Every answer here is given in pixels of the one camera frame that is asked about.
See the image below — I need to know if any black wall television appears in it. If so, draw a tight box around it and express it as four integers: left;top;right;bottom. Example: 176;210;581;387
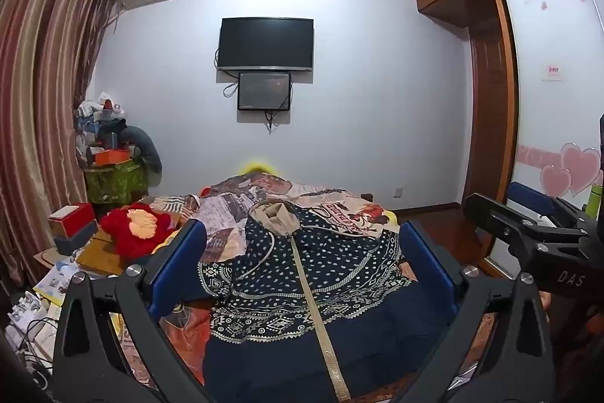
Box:
216;18;314;72

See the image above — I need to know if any navy patterned zip hoodie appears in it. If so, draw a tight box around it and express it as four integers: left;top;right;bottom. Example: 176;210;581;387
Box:
198;198;473;403

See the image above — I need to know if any yellow-green bottle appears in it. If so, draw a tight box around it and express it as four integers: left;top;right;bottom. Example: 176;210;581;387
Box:
585;183;604;217

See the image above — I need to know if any striped brown curtain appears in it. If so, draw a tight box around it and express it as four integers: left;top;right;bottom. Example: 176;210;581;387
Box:
0;0;120;290

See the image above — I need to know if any brown wooden wardrobe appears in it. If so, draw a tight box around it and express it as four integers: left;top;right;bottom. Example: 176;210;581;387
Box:
410;0;581;281

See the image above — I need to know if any printed orange blanket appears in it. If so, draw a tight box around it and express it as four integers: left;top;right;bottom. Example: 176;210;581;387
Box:
118;171;501;403

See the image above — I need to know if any small black wall monitor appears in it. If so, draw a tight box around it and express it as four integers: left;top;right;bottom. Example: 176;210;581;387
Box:
237;71;292;112

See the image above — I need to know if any red box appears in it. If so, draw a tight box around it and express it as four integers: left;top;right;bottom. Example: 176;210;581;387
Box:
48;202;99;238

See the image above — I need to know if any green patterned cloth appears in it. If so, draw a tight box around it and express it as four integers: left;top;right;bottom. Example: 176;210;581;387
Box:
84;160;148;206

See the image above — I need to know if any orange box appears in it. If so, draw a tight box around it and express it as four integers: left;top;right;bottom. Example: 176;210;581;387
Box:
94;149;131;166

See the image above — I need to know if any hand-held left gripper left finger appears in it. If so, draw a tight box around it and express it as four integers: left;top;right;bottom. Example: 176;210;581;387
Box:
53;218;222;403

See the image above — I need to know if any white power strip with cables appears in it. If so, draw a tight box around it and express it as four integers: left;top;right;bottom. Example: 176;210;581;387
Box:
4;290;60;385

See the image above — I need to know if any red plush toy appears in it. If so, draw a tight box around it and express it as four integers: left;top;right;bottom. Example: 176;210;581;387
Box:
100;202;179;261

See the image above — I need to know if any pile of household clutter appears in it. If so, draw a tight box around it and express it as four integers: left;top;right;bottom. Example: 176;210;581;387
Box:
74;90;129;170

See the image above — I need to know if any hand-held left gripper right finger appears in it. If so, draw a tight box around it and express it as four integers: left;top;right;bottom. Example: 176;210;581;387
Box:
399;220;555;403

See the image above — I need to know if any wooden side table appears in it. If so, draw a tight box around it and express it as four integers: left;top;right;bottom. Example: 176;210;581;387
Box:
34;214;190;280

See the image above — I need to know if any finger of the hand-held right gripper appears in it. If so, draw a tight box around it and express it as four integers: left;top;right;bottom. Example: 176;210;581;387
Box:
507;181;596;227
462;193;590;253

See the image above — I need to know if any pile of printed papers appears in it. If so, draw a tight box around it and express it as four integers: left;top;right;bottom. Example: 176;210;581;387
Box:
32;260;88;306

